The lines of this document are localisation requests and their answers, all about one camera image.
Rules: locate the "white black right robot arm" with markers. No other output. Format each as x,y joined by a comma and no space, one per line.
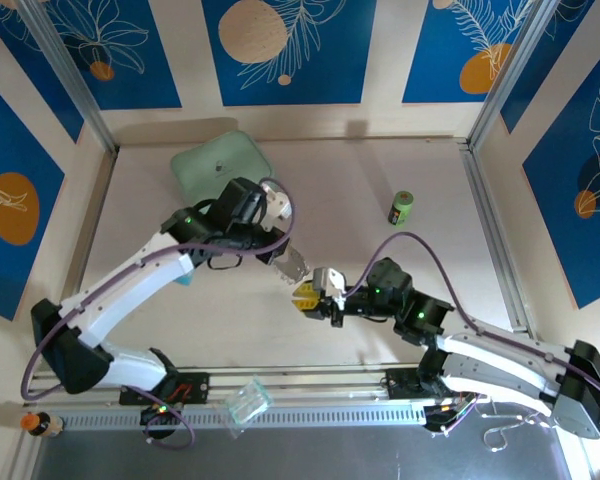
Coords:
505,350

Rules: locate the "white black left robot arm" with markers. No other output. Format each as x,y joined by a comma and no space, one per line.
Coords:
130,285

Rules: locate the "mint green zip case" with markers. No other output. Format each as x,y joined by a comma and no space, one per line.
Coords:
210,160

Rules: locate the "green cylindrical battery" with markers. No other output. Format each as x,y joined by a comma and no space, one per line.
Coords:
401,210

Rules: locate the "light blue wipes packet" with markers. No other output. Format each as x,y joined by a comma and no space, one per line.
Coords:
186,281

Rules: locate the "clear plastic box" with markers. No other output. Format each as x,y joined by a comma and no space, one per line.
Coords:
247,400

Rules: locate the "small bottle orange cap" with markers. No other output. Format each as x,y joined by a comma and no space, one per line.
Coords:
45,424

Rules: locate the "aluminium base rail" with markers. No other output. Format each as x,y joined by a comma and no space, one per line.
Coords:
305,380

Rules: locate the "aluminium side rail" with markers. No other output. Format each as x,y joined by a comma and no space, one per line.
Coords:
496,240
92,225

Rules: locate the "aluminium frame post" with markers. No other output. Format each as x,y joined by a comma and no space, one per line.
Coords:
515,65
67,65

